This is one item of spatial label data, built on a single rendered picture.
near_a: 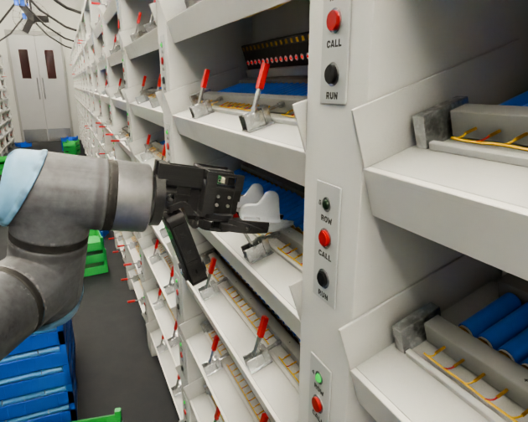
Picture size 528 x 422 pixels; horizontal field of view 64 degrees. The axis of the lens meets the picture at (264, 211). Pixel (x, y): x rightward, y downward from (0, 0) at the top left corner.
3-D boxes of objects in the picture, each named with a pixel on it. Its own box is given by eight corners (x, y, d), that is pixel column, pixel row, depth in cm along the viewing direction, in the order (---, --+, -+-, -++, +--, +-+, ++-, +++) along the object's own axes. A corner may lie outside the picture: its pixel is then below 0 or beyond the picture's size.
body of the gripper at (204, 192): (251, 177, 57) (161, 165, 52) (239, 237, 59) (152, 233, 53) (230, 167, 64) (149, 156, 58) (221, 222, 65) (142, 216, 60)
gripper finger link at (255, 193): (289, 187, 66) (238, 182, 61) (282, 224, 67) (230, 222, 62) (278, 183, 69) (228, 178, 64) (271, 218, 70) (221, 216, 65)
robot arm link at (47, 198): (2, 210, 54) (5, 134, 51) (106, 217, 60) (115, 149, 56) (-10, 245, 46) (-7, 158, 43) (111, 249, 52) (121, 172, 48)
